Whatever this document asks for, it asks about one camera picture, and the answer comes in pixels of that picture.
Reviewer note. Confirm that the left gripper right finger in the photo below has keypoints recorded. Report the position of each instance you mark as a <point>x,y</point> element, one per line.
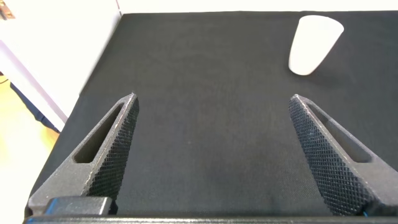
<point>329,165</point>

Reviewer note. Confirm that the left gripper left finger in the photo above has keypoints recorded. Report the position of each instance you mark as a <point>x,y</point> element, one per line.
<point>109,165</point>

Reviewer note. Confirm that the black table cloth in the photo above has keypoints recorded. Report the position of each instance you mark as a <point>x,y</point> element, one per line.
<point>211,109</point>

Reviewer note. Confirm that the cream plastic cup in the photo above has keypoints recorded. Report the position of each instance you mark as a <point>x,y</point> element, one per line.
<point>311,43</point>

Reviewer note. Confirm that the small metal hinge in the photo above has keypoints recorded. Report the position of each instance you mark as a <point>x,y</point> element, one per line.
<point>5,11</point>

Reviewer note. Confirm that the white panel frame rail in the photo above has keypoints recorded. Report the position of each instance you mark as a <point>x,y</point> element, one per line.
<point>31,81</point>

